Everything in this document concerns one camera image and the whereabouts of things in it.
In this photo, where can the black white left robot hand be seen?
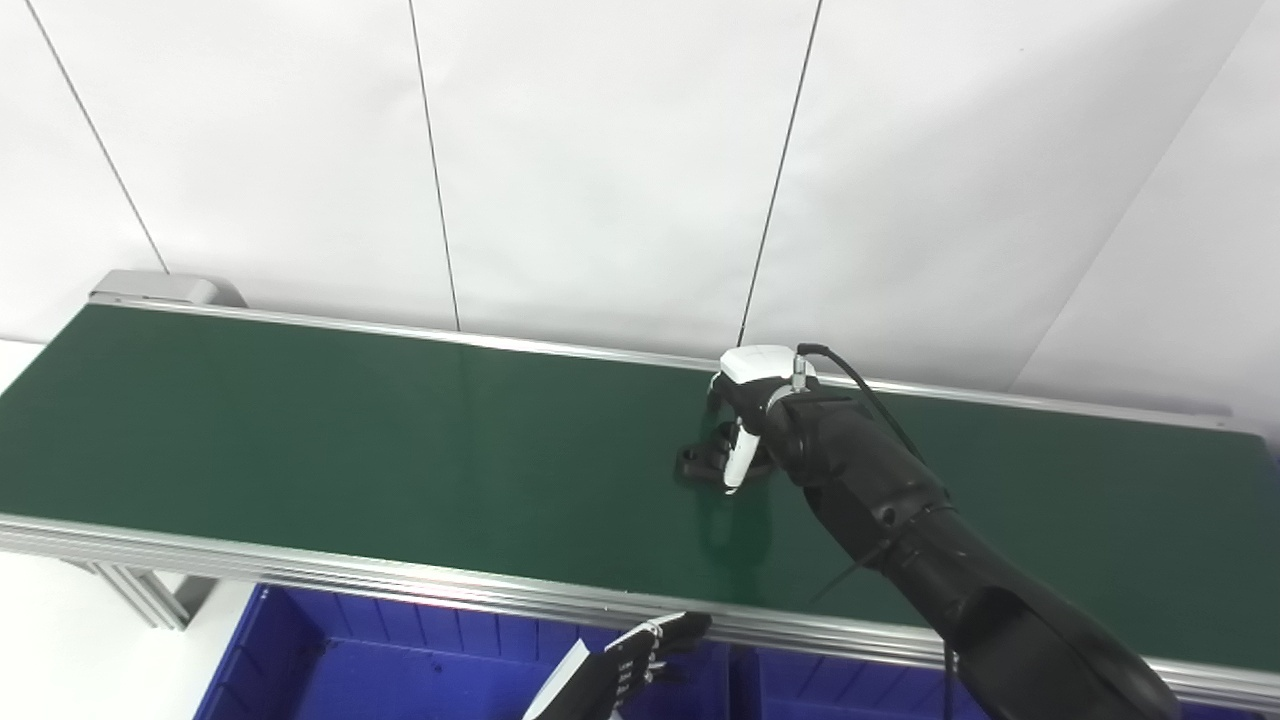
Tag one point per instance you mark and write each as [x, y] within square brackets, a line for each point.
[600, 680]

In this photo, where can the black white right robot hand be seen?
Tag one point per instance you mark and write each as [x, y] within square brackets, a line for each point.
[760, 400]

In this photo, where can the black flanged metal part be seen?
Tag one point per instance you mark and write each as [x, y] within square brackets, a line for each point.
[700, 462]

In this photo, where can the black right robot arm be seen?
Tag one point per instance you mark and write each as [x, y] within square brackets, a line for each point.
[930, 540]

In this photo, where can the blue plastic bin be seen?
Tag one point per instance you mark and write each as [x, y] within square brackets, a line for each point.
[850, 690]
[400, 670]

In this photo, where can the green conveyor belt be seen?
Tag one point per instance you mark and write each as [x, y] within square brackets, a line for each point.
[350, 440]
[300, 565]

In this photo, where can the aluminium conveyor leg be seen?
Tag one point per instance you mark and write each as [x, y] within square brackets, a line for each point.
[140, 595]

